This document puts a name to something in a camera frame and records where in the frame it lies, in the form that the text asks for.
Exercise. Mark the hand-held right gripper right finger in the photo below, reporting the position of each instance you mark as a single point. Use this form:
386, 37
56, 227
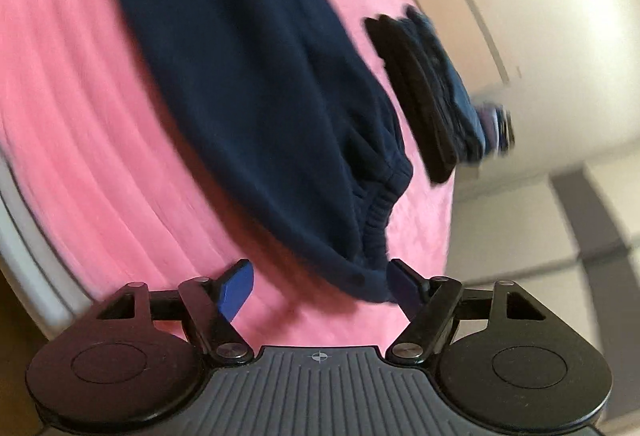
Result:
404, 286

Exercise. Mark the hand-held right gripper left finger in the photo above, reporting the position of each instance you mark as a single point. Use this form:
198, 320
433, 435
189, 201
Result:
235, 288

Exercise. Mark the navy blue pants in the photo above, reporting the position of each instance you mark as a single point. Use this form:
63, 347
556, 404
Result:
240, 90

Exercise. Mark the stack of small folded clothes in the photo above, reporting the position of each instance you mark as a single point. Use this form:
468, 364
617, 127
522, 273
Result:
497, 128

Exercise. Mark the black folded garment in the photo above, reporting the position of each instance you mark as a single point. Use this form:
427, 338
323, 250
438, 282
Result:
410, 90

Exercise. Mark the folded blue jeans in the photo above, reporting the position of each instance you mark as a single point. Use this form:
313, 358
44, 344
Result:
450, 85

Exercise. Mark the pink blanket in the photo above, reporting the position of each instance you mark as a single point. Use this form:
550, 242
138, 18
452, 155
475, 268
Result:
65, 90

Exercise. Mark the grey bed frame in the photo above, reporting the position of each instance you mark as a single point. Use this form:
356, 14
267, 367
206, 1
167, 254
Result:
30, 256

